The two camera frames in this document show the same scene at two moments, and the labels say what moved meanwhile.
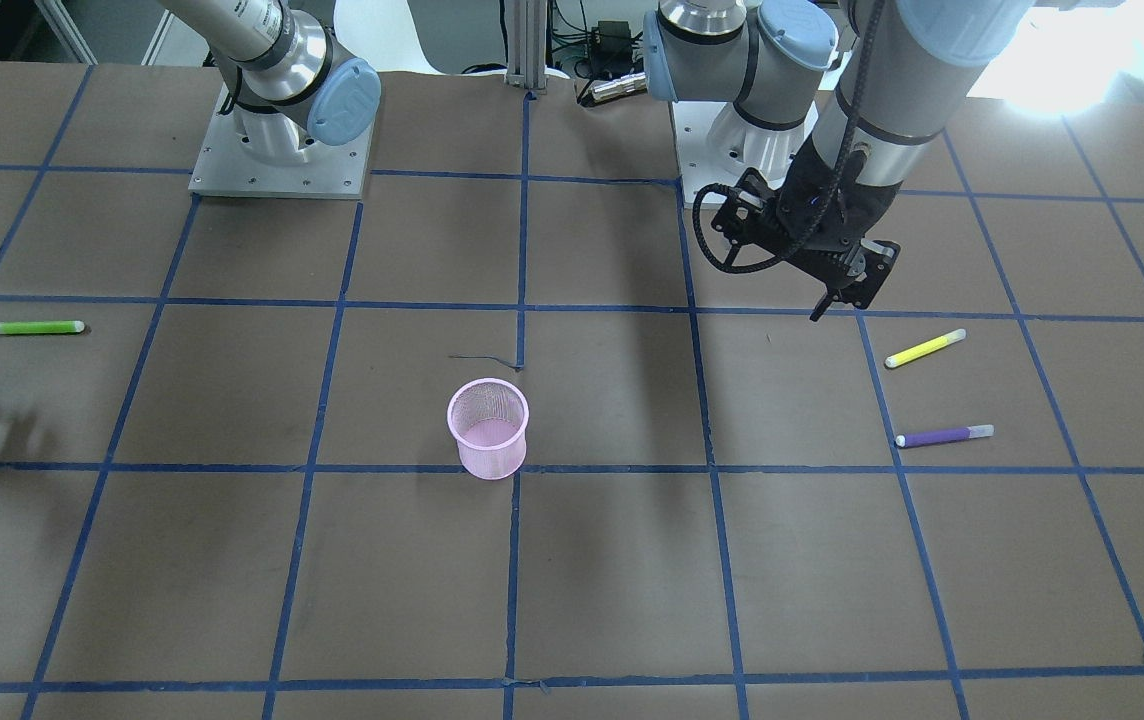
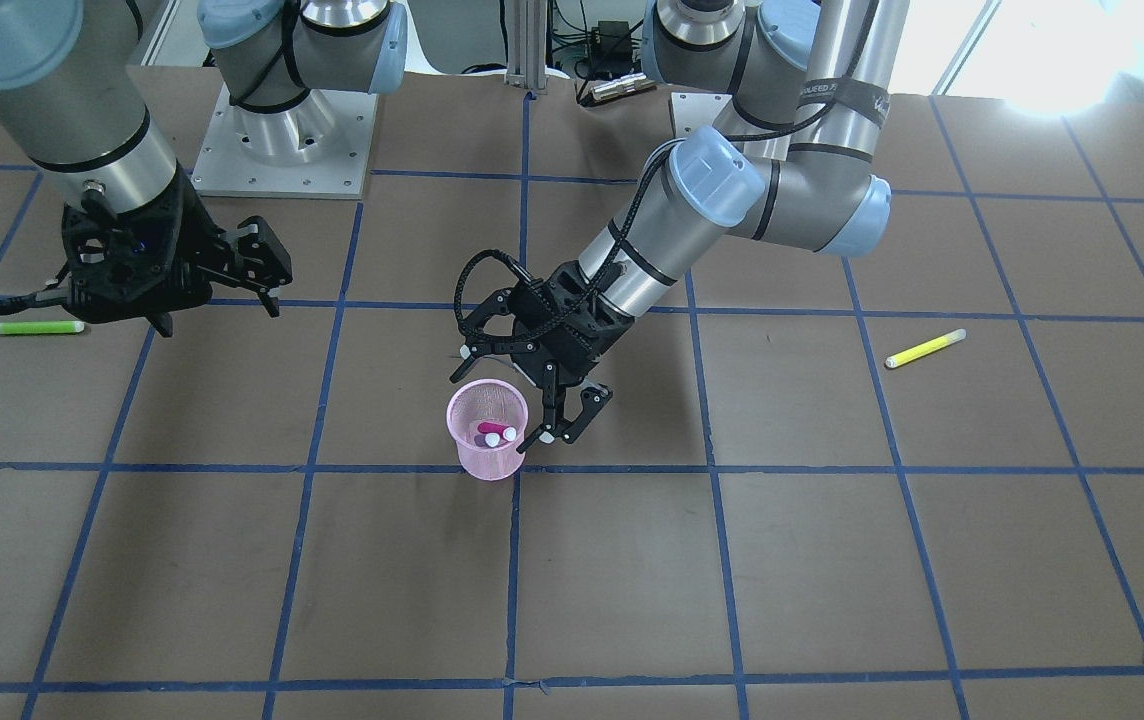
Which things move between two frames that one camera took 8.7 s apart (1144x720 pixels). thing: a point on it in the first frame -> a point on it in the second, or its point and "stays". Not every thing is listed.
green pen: [29, 327] stays
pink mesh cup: [489, 418] stays
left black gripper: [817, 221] -> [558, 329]
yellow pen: [924, 346] stays
